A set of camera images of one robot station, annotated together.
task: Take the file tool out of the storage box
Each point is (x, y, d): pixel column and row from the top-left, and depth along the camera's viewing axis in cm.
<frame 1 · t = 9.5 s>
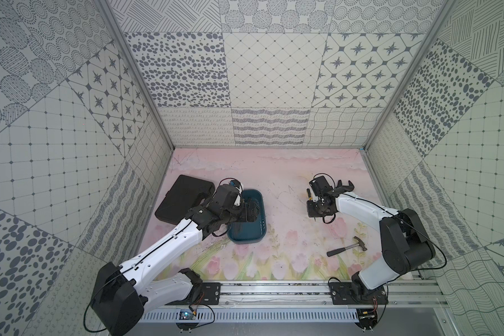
left hand: (251, 205, 78), fingers open
right hand: (315, 213, 91), fingers closed
teal plastic storage box: (253, 232, 90), point 2 cm above the table

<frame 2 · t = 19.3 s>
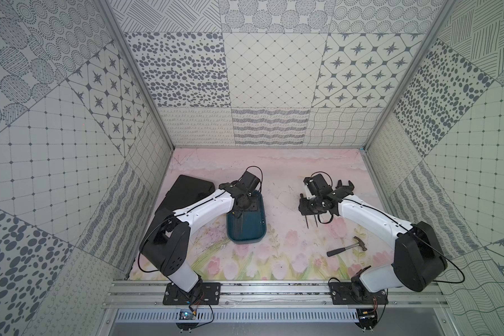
left hand: (252, 201, 88), fingers open
right hand: (304, 210, 87), fingers open
the named things where they were.

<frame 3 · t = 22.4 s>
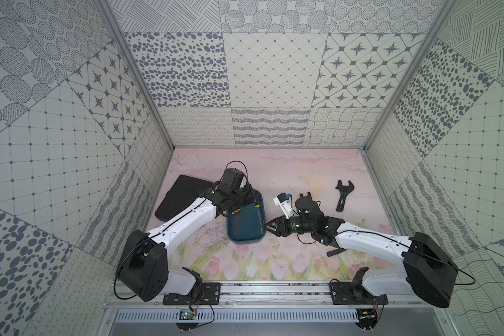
left hand: (258, 190, 82), fingers closed
right hand: (267, 227, 78), fingers open
the named things where they were.

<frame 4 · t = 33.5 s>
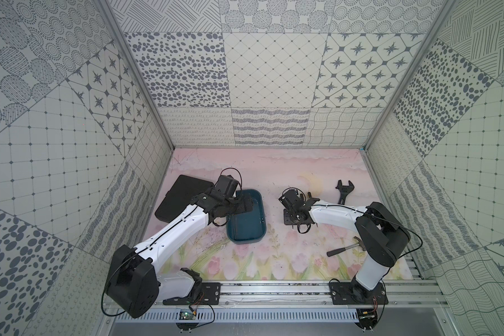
left hand: (244, 200, 82), fingers open
right hand: (292, 219, 93), fingers closed
the named things where they were.

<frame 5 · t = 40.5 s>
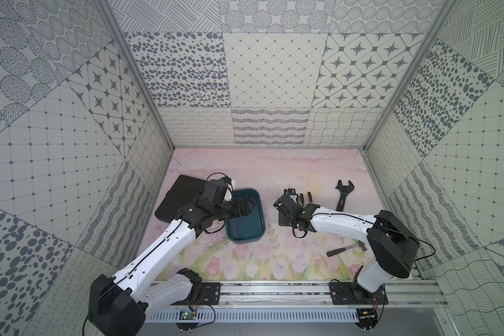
left hand: (247, 202, 76), fingers open
right hand: (287, 217, 90), fingers closed
the named things where they were.

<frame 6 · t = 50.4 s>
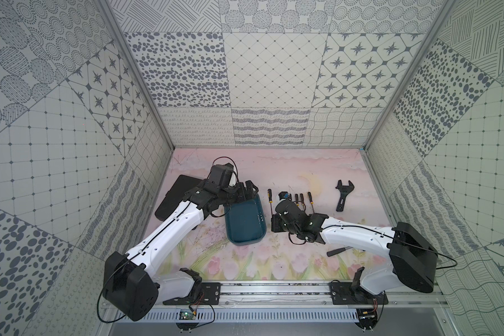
left hand: (249, 188, 78), fingers open
right hand: (273, 221, 84), fingers closed
black yellow file: (269, 194, 90), point 12 cm above the table
the other named things where they were.

